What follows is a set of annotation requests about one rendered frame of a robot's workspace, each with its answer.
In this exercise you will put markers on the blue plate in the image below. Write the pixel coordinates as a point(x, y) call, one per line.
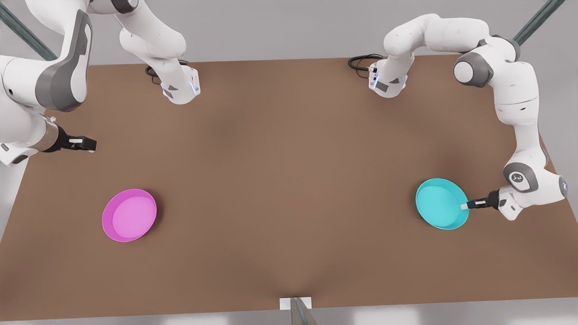
point(440, 203)

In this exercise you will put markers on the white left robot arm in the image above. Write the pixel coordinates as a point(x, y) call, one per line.
point(515, 90)

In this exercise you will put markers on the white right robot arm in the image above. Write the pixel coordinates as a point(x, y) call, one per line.
point(67, 67)

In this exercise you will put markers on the pink plate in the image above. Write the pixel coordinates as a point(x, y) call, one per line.
point(129, 215)

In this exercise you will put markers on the silver frame post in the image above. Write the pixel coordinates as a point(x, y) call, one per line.
point(25, 31)
point(537, 20)
point(299, 311)

